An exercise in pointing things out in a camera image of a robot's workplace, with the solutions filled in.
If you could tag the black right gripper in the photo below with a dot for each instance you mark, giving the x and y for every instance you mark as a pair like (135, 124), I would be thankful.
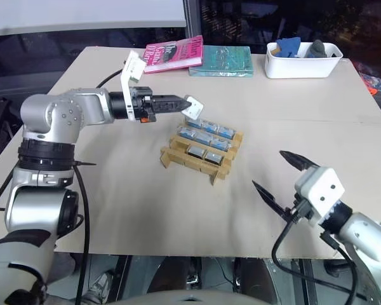
(300, 211)

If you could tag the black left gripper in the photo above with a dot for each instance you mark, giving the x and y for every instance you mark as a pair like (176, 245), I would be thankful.
(143, 103)

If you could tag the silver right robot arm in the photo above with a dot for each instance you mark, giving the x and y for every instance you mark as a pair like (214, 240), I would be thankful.
(368, 235)

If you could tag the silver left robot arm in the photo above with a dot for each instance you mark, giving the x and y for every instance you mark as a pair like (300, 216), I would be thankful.
(66, 111)

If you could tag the wooden slotted rack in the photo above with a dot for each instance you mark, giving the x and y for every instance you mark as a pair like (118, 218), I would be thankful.
(193, 165)

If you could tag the pink paperback book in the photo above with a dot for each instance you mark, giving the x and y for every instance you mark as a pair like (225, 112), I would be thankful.
(171, 54)

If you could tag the teal paperback book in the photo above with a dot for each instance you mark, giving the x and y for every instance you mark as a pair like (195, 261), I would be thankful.
(223, 60)

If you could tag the grey window pillar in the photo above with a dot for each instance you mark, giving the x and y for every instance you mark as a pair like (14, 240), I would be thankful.
(193, 17)

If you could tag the white plastic bin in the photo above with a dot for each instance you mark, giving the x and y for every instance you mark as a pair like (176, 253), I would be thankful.
(296, 66)

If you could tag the small tan block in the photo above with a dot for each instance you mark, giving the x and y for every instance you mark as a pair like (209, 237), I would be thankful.
(275, 51)

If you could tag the white board panel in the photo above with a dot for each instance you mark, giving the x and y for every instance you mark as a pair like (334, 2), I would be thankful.
(82, 14)

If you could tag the blue foam piece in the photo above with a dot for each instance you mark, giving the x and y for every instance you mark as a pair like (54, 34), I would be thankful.
(289, 46)

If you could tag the orange and blue bag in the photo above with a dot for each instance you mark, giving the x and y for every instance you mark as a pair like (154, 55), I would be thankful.
(373, 81)

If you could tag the grey soft toy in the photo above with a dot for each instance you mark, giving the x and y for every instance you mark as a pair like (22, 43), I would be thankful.
(318, 47)

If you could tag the black bag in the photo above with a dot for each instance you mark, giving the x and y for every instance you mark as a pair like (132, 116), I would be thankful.
(0, 120)

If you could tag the grey sneaker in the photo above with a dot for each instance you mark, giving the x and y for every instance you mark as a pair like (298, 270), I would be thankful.
(96, 286)

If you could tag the dark trouser leg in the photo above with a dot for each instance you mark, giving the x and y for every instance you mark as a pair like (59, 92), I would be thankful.
(65, 273)

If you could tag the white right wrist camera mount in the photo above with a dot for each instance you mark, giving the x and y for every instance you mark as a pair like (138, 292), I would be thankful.
(322, 190)

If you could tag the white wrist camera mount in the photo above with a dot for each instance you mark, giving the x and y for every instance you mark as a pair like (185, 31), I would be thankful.
(322, 190)
(127, 92)

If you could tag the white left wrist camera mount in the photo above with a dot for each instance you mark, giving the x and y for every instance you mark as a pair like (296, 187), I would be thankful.
(127, 92)

